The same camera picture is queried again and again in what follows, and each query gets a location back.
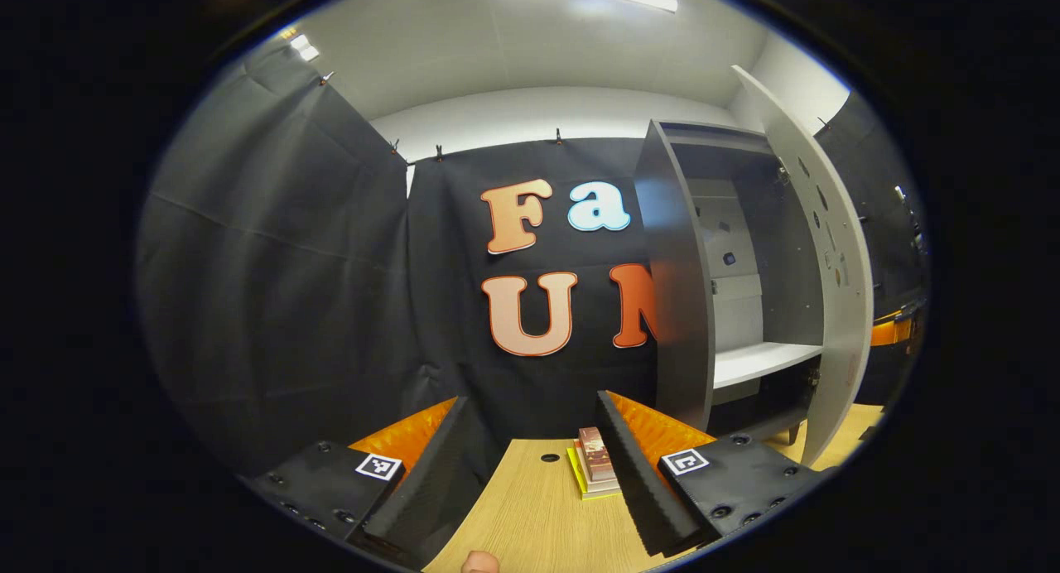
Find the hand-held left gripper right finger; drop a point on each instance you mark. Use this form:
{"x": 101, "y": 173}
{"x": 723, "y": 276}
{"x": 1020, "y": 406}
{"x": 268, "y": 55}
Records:
{"x": 642, "y": 482}

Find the grey cabinet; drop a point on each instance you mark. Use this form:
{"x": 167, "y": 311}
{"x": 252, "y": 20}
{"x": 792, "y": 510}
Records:
{"x": 679, "y": 291}

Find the yellow cover book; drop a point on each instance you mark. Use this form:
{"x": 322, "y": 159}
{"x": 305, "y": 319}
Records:
{"x": 580, "y": 488}

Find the black backdrop cloth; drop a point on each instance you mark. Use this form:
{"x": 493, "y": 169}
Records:
{"x": 290, "y": 267}

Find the white edged book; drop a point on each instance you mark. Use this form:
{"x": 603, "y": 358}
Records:
{"x": 584, "y": 478}

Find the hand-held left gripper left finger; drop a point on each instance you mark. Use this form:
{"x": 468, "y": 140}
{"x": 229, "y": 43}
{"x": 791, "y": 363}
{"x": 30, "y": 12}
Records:
{"x": 422, "y": 498}

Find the beige cabinet door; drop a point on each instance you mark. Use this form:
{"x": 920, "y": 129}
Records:
{"x": 853, "y": 325}

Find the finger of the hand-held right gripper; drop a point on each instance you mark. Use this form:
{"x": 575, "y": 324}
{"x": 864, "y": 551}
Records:
{"x": 890, "y": 332}

